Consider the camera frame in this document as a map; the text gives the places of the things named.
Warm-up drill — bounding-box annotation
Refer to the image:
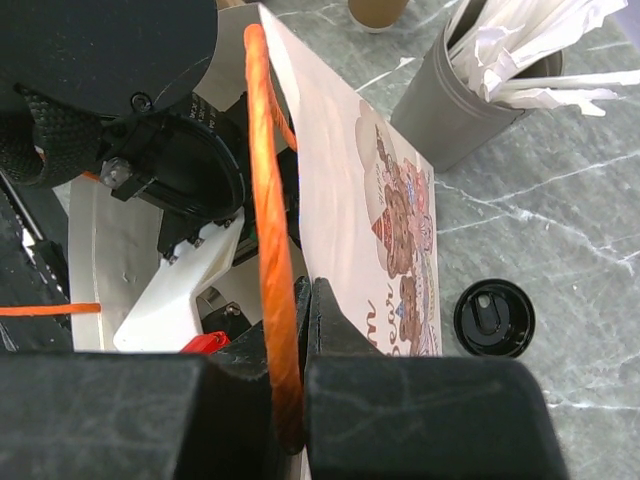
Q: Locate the brown paper takeout bag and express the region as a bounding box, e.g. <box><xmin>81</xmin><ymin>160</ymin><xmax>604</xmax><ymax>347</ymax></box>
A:
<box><xmin>0</xmin><ymin>2</ymin><xmax>444</xmax><ymax>454</ymax></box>

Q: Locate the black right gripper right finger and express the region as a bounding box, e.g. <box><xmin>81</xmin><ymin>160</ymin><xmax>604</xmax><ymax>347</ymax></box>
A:
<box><xmin>305</xmin><ymin>277</ymin><xmax>382</xmax><ymax>360</ymax></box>

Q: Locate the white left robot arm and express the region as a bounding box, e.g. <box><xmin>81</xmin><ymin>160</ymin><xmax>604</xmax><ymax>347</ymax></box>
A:
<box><xmin>1</xmin><ymin>1</ymin><xmax>250</xmax><ymax>258</ymax></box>

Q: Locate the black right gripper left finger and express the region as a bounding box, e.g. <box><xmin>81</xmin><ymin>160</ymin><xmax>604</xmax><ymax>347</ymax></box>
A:
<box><xmin>211</xmin><ymin>276</ymin><xmax>312</xmax><ymax>379</ymax></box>

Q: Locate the grey straw holder cup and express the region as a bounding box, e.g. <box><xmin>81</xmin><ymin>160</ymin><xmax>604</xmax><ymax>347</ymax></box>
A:
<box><xmin>389</xmin><ymin>14</ymin><xmax>564</xmax><ymax>174</ymax></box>

